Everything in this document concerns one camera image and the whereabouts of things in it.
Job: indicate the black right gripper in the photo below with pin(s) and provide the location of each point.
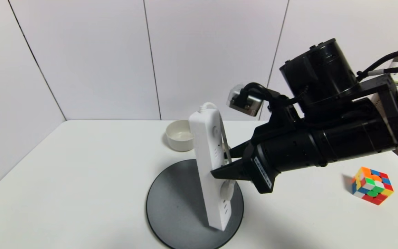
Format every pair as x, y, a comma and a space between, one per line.
260, 171

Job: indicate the white power strip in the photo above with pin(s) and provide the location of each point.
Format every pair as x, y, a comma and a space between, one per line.
207, 155

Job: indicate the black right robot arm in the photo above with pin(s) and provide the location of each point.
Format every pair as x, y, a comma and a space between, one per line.
323, 72

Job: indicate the round gray plate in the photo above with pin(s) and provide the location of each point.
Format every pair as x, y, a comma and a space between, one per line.
178, 207

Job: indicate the white ceramic bowl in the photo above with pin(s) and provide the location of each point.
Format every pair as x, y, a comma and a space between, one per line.
178, 138

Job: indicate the colourful puzzle cube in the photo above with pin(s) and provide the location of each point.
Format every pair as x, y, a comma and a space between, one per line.
373, 186

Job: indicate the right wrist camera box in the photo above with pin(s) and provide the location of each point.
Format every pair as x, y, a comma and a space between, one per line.
245, 102

